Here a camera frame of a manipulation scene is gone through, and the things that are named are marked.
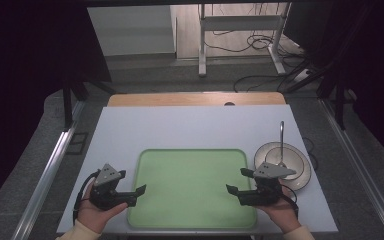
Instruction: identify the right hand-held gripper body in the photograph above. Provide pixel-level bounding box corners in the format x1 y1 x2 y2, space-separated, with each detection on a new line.
238 161 297 207

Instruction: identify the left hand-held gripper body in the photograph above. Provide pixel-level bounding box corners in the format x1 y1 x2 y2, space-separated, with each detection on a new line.
89 163 138 212

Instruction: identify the person's left hand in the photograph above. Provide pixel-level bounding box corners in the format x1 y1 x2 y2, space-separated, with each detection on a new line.
76 181 130 235

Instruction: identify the person's right hand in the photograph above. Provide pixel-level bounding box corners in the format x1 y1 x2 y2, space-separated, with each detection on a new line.
254 179 303 234

